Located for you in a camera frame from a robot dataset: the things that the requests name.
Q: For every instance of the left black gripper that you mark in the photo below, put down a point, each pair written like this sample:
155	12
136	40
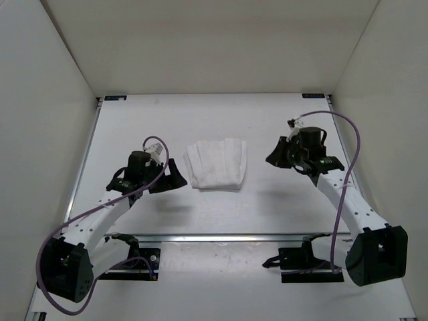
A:
174	179

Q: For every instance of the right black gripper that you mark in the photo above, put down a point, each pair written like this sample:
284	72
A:
276	158

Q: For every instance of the white pleated skirt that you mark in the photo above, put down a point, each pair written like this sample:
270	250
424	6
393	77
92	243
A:
216	164

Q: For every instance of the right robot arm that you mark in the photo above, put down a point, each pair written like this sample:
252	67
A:
376	251

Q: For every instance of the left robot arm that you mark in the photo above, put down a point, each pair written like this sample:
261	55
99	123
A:
69	264

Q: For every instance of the right blue corner label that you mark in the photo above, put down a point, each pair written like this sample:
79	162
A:
313	96

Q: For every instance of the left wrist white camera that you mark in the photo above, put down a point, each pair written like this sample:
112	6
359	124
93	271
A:
155	150

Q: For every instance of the wrist white camera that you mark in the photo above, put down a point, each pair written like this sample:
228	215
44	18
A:
295	126
155	150

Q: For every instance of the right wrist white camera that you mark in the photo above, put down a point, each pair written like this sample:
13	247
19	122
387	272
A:
295	126

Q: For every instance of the aluminium table frame rail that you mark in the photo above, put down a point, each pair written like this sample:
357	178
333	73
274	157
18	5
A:
272	203

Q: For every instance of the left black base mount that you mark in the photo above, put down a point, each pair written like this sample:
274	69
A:
142	262

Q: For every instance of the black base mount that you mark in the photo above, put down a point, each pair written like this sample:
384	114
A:
142	262
298	265

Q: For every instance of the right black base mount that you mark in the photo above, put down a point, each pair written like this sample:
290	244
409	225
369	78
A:
298	265

